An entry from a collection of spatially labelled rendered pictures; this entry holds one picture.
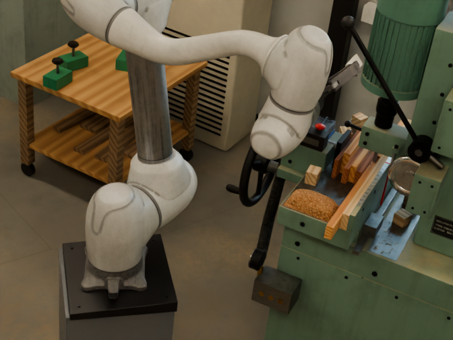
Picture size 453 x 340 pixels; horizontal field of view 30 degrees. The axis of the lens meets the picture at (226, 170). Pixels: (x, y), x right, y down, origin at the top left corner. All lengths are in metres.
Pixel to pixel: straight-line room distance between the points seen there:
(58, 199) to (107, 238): 1.52
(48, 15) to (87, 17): 2.30
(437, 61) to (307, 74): 0.58
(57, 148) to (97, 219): 1.54
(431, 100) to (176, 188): 0.74
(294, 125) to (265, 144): 0.07
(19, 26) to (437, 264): 2.55
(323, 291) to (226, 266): 1.03
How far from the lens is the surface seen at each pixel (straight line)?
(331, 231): 2.20
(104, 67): 3.71
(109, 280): 2.37
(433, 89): 2.26
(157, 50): 1.95
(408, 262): 2.38
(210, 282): 3.39
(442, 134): 2.16
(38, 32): 4.32
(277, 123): 1.77
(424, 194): 2.24
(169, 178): 2.36
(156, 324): 2.42
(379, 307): 2.47
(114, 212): 2.25
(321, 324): 2.59
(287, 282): 2.50
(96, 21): 2.02
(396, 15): 2.19
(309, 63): 1.71
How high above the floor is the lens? 2.24
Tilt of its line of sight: 34 degrees down
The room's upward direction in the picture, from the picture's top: 7 degrees clockwise
